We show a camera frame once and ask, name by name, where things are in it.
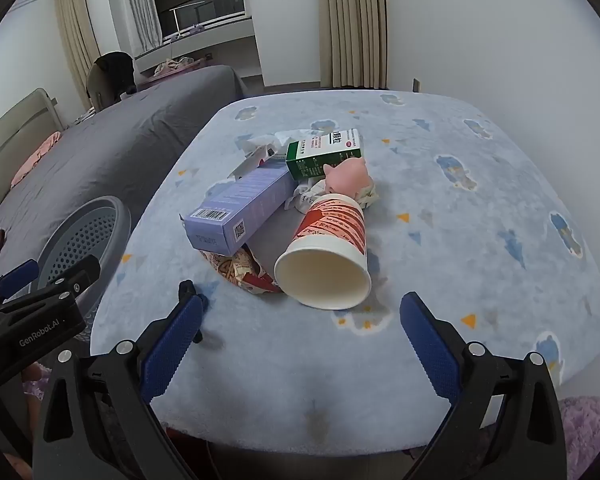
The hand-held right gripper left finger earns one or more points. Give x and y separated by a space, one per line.
172 345

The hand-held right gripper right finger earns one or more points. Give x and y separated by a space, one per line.
430 350

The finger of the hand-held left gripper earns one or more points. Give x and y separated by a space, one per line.
17 275
75 272

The gray perforated plastic basket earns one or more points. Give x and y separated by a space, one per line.
87 240

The red cream snack wrapper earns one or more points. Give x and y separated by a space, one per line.
240 270

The purple cardboard box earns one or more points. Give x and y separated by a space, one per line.
245 205

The red patterned paper cup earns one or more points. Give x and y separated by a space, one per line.
330 225

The pink pig toy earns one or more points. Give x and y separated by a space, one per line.
347 177

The printed white paper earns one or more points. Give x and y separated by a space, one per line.
305 195

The white slim box with hearts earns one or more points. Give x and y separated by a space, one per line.
252 162

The green white cardboard box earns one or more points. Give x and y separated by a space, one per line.
325 152

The light blue printed blanket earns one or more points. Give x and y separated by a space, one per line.
480 260

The pink pillow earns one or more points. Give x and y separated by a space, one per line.
35 155

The beige headboard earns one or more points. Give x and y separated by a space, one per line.
10 130

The gray bed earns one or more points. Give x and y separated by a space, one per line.
130 130

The person's purple fuzzy clothing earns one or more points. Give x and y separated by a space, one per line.
585 430

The chair with black garment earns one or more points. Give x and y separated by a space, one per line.
112 72

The pile of clothes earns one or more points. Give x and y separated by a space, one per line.
172 66

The narrow beige curtain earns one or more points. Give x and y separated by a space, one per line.
75 35

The white desk lamp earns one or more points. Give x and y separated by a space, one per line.
176 20

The white sheer curtain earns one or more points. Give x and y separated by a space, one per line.
135 0

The wide beige curtain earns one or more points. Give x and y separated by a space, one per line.
352 25

